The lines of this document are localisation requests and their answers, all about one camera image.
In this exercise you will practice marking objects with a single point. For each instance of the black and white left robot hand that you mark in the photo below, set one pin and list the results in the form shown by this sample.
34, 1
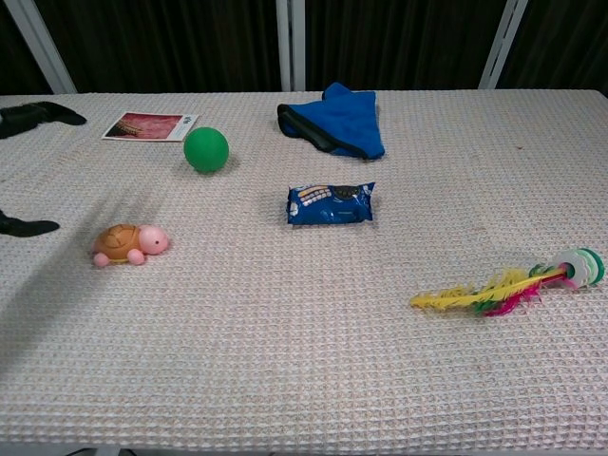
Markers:
28, 116

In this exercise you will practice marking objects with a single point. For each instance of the orange pink toy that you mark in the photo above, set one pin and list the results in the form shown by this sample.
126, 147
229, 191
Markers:
123, 242

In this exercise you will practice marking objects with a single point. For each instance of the beige waffle-textured tablecloth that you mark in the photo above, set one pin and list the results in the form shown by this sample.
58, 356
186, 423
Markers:
304, 332

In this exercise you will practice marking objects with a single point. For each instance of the black pleated curtain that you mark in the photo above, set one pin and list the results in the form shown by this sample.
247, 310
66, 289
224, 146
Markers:
394, 43
16, 57
166, 45
565, 43

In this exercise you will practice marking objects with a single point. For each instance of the red photo card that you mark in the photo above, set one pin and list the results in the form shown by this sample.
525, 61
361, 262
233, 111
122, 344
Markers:
147, 126

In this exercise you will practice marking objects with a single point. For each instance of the green rubber ball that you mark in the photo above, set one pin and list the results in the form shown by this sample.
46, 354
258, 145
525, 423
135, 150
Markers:
206, 149

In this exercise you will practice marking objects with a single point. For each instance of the blue folded cloth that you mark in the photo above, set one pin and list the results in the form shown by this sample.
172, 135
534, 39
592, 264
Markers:
342, 121

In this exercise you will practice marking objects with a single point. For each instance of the blue cookie packet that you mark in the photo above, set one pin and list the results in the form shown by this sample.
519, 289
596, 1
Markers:
330, 204

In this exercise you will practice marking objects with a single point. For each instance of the yellow pink feather shuttlecock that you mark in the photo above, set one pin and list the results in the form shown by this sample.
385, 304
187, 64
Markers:
499, 290

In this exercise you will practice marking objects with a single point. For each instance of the white metal frame post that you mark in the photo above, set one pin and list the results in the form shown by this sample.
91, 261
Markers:
503, 45
290, 45
43, 47

